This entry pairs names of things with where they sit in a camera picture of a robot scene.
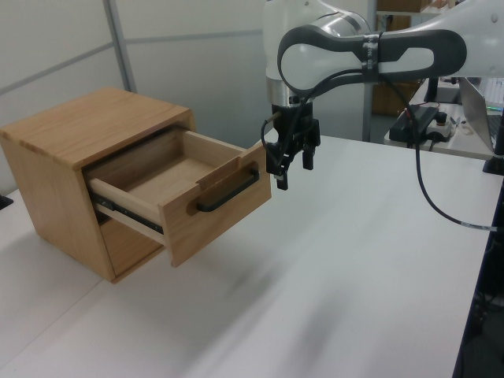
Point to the grey partition post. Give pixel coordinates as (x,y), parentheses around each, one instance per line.
(119,39)

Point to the wooden cabinet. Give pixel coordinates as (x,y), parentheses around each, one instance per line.
(59,130)

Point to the brown cardboard box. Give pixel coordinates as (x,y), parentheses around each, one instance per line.
(397,4)

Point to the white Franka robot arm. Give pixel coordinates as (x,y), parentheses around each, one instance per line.
(315,63)

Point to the scissors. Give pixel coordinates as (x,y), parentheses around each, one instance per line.
(455,121)

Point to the black power supply box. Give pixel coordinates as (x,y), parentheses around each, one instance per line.
(427,116)

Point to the small black table clamp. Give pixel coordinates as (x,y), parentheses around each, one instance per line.
(4,201)

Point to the silver laptop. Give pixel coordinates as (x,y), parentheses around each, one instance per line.
(474,110)

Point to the white emergency stop box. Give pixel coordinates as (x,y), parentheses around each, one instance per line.
(443,132)

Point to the light grey desk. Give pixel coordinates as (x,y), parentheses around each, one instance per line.
(460,147)

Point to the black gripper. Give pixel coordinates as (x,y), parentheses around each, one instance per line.
(293,122)

